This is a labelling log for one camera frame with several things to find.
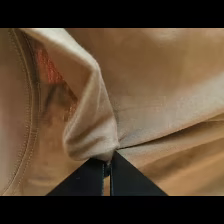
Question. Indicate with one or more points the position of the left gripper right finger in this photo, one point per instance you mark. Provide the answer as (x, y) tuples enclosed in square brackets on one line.
[(128, 180)]

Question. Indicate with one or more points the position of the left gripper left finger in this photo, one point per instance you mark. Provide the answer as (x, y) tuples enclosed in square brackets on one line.
[(88, 181)]

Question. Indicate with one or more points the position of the beige shirt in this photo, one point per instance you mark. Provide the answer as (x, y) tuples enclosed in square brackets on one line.
[(156, 100)]

